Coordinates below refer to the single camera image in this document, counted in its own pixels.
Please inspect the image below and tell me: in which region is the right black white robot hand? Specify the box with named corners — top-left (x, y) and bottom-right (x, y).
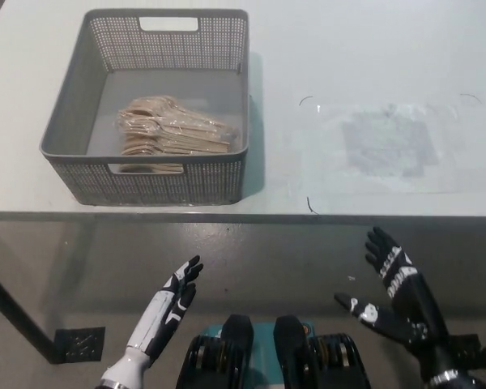
top-left (333, 226), bottom-right (461, 380)

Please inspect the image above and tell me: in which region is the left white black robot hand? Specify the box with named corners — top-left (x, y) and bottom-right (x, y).
top-left (125, 254), bottom-right (205, 364)

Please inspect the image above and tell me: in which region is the clear bag of wooden cutlery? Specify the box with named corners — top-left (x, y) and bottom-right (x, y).
top-left (113, 95), bottom-right (241, 174)

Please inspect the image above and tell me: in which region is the black floor plate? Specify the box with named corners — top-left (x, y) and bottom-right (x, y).
top-left (54, 327), bottom-right (106, 363)
top-left (448, 334), bottom-right (484, 372)

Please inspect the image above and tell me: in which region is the teal robot body cover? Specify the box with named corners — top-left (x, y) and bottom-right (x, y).
top-left (204, 320), bottom-right (315, 384)

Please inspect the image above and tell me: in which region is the grey perforated plastic basket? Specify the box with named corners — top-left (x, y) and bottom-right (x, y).
top-left (39, 8), bottom-right (252, 206)

